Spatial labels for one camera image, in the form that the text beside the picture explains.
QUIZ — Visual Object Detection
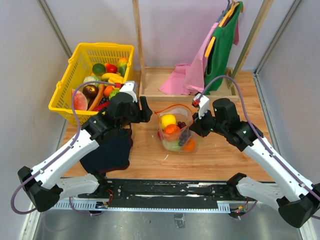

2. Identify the clear zip top bag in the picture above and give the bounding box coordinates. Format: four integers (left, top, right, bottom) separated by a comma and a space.
155, 103, 197, 153

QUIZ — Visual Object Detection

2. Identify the small orange fruit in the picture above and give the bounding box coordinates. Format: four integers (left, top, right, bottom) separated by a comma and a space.
103, 85, 114, 98

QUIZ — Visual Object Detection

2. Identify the yellow lemon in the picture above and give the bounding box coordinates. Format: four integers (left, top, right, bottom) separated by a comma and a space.
160, 114, 177, 130

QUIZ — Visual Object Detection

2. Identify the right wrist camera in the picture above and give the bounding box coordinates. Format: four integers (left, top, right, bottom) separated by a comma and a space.
192, 93, 210, 120

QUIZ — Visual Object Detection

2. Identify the dark green avocado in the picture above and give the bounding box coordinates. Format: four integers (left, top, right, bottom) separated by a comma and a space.
92, 63, 106, 76

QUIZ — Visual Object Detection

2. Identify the mango fruit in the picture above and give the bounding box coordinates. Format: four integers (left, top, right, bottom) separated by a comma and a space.
117, 57, 129, 77

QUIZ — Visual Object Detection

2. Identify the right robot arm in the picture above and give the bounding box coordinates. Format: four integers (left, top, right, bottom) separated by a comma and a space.
190, 94, 320, 228

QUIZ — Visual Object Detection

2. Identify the orange pumpkin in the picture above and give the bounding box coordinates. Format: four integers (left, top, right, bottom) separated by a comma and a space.
163, 124, 180, 142

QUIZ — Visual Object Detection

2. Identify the wooden rack post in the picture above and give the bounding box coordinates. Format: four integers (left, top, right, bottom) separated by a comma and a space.
231, 0, 274, 80
132, 0, 146, 89

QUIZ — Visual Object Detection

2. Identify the red bell pepper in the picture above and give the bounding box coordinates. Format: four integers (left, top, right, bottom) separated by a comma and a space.
104, 63, 118, 74

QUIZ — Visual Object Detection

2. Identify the purple grape bunch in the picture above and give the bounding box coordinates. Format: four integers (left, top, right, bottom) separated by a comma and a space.
177, 121, 191, 147

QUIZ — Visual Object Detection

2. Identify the yellow plastic basket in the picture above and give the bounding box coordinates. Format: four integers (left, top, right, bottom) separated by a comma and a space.
48, 42, 135, 126

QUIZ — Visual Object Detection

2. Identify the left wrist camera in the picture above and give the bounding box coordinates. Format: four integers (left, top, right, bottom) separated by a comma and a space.
115, 81, 138, 103

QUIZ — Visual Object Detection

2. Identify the yellow banana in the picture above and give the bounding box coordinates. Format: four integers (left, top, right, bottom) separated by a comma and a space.
101, 72, 123, 80

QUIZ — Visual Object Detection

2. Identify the red apple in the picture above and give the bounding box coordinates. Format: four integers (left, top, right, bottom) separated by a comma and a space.
157, 129, 163, 140

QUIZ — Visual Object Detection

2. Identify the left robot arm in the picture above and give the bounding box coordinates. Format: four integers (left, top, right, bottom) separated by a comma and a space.
10, 92, 153, 214

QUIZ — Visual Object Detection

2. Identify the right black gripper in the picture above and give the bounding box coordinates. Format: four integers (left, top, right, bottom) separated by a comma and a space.
189, 107, 227, 138

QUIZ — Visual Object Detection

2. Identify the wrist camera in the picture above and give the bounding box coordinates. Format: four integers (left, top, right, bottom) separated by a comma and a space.
192, 93, 210, 120
115, 81, 138, 103

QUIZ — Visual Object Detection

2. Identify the dark navy cloth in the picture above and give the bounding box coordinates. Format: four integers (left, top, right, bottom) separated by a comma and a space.
79, 128, 133, 174

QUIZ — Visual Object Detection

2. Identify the red chili pepper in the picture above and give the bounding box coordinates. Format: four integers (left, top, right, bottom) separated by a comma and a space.
93, 101, 110, 112

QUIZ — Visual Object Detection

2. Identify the watermelon slice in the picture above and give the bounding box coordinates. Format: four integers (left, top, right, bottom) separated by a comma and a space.
71, 89, 88, 111

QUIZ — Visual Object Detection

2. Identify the green white cabbage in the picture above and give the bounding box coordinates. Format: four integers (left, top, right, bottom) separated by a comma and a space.
83, 75, 101, 87

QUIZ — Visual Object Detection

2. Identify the green custard apple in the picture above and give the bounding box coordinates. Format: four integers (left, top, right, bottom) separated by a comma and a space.
108, 89, 120, 100

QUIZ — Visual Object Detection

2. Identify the green shirt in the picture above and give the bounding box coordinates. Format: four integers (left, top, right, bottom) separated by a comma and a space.
204, 1, 244, 95

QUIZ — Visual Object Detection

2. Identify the wooden rack tray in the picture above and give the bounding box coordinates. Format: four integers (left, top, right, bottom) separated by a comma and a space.
139, 66, 240, 103

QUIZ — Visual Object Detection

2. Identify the orange carrot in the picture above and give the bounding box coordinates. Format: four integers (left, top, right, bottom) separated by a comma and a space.
88, 84, 105, 111

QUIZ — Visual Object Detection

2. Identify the yellow bell pepper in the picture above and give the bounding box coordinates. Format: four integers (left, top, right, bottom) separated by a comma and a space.
108, 74, 124, 84

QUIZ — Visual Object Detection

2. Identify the left wooden rack post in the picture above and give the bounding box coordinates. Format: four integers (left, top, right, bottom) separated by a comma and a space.
132, 0, 146, 89

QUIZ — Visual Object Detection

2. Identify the yellow clothes hanger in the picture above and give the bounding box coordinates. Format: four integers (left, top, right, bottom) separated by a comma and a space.
204, 36, 216, 58

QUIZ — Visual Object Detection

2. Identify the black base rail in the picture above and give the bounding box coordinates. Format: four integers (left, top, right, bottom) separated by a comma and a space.
77, 178, 254, 210

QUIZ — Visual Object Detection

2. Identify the right wooden rack post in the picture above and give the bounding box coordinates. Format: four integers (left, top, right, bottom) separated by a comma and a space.
231, 0, 274, 80

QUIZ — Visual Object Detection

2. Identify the pink shirt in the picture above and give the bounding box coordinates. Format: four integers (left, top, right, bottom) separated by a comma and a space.
158, 22, 230, 95

